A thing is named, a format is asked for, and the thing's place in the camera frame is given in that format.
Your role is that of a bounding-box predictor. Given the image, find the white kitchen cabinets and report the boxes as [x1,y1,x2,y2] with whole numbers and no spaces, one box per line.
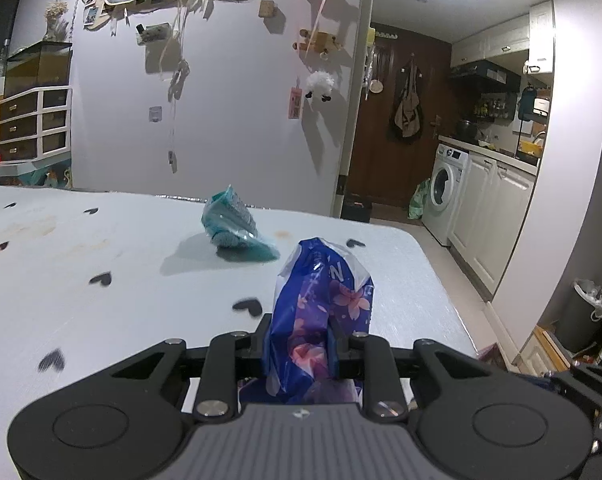
[450,153,535,300]

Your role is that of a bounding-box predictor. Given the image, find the white sheep wall toy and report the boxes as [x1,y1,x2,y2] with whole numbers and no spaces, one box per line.
[304,70,336,102]

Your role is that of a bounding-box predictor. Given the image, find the blue purple floral wrapper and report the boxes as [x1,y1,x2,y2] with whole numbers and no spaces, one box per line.
[239,237,375,404]

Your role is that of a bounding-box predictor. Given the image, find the white drawer sideboard wooden top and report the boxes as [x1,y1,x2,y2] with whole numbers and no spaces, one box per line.
[511,325,573,376]

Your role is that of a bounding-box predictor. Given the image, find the black floor box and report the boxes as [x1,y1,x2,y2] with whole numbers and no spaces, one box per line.
[340,194,373,223]

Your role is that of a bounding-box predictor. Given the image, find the black range hood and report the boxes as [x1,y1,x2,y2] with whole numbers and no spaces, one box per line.
[450,60,521,93]

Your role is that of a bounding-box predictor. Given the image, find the bag hanging on door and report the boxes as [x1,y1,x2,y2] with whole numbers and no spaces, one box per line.
[390,56,423,144]

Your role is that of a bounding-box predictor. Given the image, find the glass tank on shelf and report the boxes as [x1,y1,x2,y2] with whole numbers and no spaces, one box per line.
[4,40,71,98]

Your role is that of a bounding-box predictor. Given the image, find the teal crumpled wrapper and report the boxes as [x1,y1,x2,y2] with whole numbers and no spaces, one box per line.
[201,185,280,261]

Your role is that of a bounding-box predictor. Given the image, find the pink wall tag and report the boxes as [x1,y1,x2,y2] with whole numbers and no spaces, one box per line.
[288,87,303,119]

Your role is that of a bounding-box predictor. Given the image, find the white washing machine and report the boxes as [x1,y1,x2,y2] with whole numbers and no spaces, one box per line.
[423,144,469,247]

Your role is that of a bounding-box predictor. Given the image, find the green plastic bag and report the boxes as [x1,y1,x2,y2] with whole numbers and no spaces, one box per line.
[407,178,431,220]

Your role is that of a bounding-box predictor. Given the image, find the white drawer shelf unit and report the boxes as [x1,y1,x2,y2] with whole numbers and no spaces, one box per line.
[0,86,72,162]

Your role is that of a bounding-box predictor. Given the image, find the brown wooden door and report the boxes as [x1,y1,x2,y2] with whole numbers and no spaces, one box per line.
[345,23,457,206]

